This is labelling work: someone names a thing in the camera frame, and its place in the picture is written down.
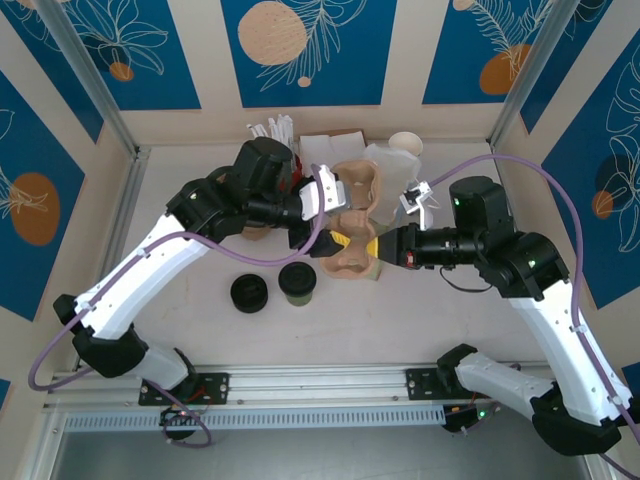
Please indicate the black plastic cup lid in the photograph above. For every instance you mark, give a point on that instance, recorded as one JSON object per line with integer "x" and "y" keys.
{"x": 296, "y": 279}

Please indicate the beige pulp cup carrier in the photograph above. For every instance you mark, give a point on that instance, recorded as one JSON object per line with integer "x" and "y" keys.
{"x": 360, "y": 175}

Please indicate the printed paper takeout bag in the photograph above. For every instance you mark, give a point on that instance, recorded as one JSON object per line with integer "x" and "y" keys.
{"x": 395, "y": 175}

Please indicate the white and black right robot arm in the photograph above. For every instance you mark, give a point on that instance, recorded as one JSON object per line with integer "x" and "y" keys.
{"x": 565, "y": 340}

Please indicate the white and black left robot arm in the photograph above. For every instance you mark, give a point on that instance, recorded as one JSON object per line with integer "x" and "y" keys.
{"x": 130, "y": 285}

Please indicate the white wrapped paper straw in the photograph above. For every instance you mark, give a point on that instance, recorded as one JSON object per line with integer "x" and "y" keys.
{"x": 281, "y": 130}
{"x": 260, "y": 134}
{"x": 290, "y": 131}
{"x": 252, "y": 131}
{"x": 273, "y": 129}

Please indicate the stack of white napkins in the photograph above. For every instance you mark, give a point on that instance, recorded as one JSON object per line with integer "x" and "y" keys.
{"x": 325, "y": 150}

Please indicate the stack of paper cups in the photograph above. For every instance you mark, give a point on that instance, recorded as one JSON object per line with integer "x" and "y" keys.
{"x": 406, "y": 142}

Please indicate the small black controller board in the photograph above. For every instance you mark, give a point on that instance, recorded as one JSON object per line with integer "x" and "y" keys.
{"x": 175, "y": 419}
{"x": 465, "y": 419}

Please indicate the aluminium table side rail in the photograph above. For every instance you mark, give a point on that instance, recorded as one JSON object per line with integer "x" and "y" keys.
{"x": 129, "y": 200}

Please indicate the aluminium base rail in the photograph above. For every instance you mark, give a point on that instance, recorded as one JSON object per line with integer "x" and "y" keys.
{"x": 325, "y": 380}

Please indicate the aluminium right frame post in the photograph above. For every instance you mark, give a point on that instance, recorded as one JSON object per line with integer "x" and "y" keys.
{"x": 527, "y": 75}

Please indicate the aluminium frame post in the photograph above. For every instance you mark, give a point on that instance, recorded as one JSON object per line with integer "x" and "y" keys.
{"x": 91, "y": 75}
{"x": 527, "y": 75}

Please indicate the aluminium left frame post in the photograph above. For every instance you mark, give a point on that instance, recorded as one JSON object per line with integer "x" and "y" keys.
{"x": 91, "y": 75}

